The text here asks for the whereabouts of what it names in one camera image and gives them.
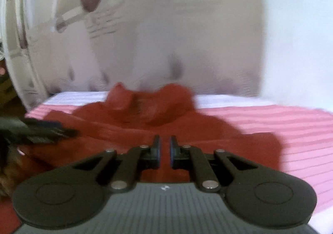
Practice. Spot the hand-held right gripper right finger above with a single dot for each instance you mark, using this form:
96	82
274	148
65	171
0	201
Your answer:
172	153

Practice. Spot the leaf print curtain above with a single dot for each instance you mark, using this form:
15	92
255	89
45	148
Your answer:
161	36

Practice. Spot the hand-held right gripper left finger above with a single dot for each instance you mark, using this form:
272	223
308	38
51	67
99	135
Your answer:
157	151

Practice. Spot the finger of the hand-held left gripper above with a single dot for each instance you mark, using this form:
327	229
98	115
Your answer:
49	129

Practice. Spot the pink patterned bedspread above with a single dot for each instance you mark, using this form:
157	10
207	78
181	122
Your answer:
291	132

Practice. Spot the red padded jacket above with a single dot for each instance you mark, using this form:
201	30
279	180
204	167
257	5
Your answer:
145	116

